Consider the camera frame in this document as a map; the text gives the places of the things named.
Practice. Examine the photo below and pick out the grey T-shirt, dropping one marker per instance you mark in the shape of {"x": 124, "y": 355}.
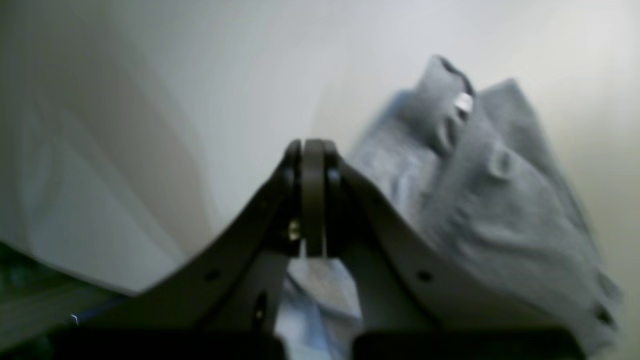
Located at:
{"x": 473, "y": 174}

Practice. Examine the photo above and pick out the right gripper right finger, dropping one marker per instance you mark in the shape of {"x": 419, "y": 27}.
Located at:
{"x": 415, "y": 304}

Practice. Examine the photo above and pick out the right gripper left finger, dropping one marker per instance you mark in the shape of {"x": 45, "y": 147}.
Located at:
{"x": 220, "y": 306}

